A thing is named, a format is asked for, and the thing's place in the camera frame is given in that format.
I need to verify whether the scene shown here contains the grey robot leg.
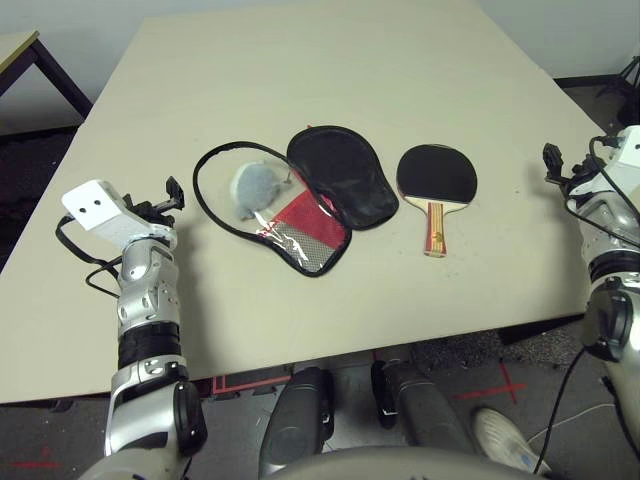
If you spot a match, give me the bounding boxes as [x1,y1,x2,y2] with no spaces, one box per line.
[370,360,476,457]
[258,367,336,477]

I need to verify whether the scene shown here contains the white shoe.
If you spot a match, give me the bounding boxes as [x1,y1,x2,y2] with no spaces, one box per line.
[473,407,552,475]

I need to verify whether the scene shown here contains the black tripod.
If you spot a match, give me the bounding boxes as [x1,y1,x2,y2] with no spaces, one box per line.
[593,53,640,127]

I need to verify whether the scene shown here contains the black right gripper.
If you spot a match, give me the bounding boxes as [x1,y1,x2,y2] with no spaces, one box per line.
[543,143,609,199]

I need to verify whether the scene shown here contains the white floor cable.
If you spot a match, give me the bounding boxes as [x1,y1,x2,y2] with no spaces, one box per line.
[527,399,622,446]

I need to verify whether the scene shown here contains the grey robot left leg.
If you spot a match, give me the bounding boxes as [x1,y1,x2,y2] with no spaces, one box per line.
[258,367,336,477]

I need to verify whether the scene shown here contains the table tennis paddle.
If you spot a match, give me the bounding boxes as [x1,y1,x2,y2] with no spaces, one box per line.
[396,144,479,258]

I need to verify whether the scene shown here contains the grey robot right leg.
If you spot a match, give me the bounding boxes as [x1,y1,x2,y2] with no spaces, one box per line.
[370,360,476,457]

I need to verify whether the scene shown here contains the grey robot torso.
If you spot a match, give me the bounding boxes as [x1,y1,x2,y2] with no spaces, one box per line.
[259,446,549,480]

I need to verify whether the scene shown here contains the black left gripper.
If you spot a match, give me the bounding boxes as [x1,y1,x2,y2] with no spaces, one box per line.
[123,175,188,227]

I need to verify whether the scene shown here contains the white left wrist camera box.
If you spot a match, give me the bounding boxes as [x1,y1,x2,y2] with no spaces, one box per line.
[60,179,179,249]

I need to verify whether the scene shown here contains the dark-framed side table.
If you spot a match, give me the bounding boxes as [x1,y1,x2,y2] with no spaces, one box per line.
[0,30,94,124]

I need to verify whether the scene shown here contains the black red paddle case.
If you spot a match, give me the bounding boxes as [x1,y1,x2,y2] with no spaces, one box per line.
[193,124,400,277]

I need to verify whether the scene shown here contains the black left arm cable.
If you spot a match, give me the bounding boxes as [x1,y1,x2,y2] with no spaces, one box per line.
[53,212,125,300]

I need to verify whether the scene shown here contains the grey round sponge zipper pull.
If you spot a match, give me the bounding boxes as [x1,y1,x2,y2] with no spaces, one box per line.
[230,160,294,222]

